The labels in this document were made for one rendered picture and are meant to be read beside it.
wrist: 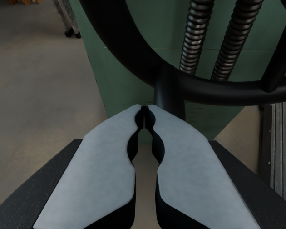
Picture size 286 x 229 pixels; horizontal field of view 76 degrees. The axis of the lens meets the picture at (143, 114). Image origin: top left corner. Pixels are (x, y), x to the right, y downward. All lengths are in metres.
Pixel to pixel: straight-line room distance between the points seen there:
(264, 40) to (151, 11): 0.23
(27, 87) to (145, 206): 0.90
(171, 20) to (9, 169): 0.92
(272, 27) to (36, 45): 1.31
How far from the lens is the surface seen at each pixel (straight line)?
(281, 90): 0.24
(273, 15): 0.41
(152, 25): 0.36
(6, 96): 1.27
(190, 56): 0.24
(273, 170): 0.87
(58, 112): 1.07
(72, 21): 1.36
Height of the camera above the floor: 0.85
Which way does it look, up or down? 61 degrees down
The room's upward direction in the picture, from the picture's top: 2 degrees clockwise
